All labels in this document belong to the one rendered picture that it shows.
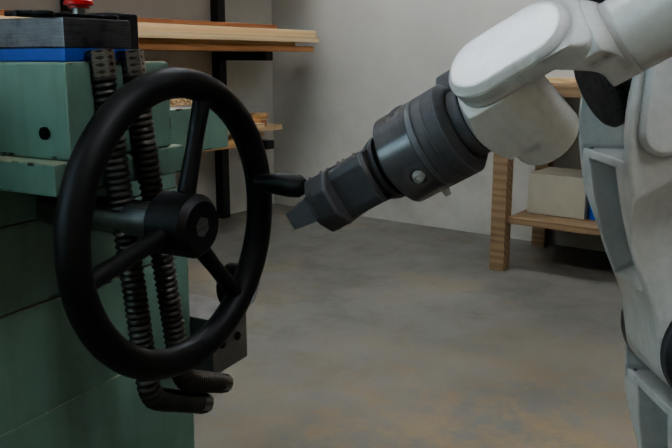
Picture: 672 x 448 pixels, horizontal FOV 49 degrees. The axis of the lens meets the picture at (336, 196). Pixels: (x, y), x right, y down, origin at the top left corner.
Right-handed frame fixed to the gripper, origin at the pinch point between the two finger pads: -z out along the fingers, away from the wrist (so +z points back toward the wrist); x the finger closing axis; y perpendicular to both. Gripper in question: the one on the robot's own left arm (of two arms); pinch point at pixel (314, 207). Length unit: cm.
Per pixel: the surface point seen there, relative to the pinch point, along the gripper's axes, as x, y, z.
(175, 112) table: 11.2, 18.7, -17.7
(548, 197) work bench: 272, -57, -54
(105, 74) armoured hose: -11.0, 20.5, -5.7
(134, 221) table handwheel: -12.5, 7.5, -10.3
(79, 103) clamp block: -13.3, 19.2, -8.1
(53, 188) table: -17.4, 13.4, -12.0
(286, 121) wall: 355, 46, -202
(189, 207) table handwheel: -12.5, 5.9, -3.8
